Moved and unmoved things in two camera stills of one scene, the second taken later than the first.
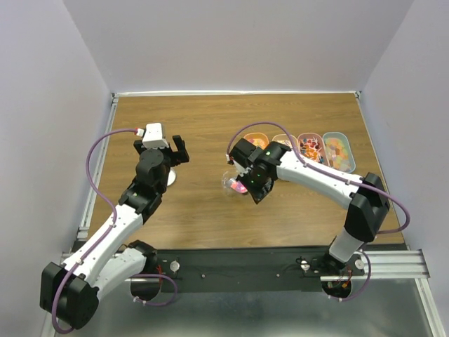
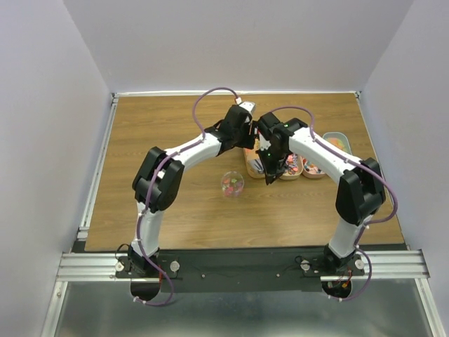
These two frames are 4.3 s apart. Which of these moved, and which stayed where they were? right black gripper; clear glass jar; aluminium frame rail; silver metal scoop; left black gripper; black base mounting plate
Moved: silver metal scoop; right black gripper; left black gripper
Stayed: black base mounting plate; aluminium frame rail; clear glass jar
